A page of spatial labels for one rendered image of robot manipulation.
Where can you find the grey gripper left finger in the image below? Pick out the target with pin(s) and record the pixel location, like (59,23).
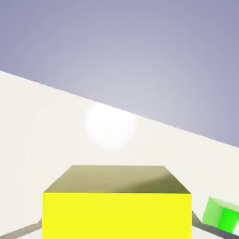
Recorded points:
(28,232)

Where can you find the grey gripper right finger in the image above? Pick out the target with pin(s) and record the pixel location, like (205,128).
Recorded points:
(205,232)

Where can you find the small green cube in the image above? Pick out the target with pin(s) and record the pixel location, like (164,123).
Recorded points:
(214,212)

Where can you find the small yellow cube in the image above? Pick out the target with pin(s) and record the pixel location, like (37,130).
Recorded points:
(115,214)

